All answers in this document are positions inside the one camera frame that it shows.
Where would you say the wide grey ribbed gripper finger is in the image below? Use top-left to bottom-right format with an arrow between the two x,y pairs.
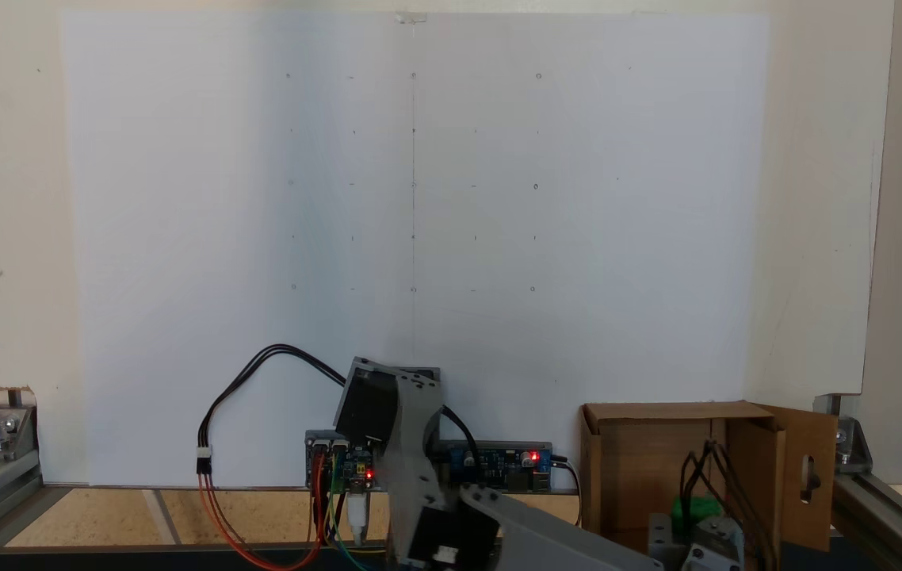
648,512 -> 676,571

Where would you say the thin board power cable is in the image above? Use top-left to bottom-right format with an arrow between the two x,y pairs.
552,454 -> 583,527

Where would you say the black base servo cable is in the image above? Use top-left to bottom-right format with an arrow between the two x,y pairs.
438,404 -> 480,462

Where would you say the open cardboard box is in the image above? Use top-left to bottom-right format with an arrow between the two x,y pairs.
579,400 -> 839,556

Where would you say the white USB plug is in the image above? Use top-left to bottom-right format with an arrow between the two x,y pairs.
346,489 -> 370,550

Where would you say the yellow jumper wire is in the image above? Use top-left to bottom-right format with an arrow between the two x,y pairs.
323,454 -> 388,554

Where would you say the red jumper wire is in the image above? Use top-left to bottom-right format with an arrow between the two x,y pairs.
198,454 -> 327,571

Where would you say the black cable with white connector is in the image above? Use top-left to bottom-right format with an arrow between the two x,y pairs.
197,343 -> 350,477

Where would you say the black wrist servo cable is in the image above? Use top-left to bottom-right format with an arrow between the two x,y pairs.
678,441 -> 778,571

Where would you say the green die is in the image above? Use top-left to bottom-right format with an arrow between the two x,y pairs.
671,495 -> 724,542

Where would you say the orange jumper wire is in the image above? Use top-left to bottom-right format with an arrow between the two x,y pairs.
207,454 -> 331,571

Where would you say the large white paper sheet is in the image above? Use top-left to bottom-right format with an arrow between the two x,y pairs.
58,10 -> 770,489

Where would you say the small circuit board with wires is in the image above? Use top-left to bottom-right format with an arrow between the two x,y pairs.
305,430 -> 378,490

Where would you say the long blue circuit board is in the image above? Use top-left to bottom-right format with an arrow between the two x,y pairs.
441,442 -> 554,492

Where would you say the metal corner bracket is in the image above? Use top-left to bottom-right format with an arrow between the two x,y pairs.
0,387 -> 41,462
814,393 -> 873,477

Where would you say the green jumper wire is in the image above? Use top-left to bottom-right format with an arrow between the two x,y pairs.
329,454 -> 374,571

